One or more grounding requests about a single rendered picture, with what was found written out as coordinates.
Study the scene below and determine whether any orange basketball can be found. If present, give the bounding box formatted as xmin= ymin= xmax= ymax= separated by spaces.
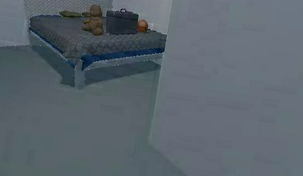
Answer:
xmin=135 ymin=18 xmax=150 ymax=35

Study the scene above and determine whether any dark grey suitcase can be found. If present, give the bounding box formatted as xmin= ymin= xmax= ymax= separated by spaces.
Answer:
xmin=103 ymin=5 xmax=141 ymax=39

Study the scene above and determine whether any brown teddy bear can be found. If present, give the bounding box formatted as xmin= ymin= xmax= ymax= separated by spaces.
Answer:
xmin=79 ymin=3 xmax=109 ymax=38

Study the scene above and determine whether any grey quilted bed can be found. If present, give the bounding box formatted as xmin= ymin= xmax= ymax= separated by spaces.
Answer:
xmin=7 ymin=0 xmax=173 ymax=102

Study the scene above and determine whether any green pillow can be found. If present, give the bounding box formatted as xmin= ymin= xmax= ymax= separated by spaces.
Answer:
xmin=58 ymin=9 xmax=84 ymax=20

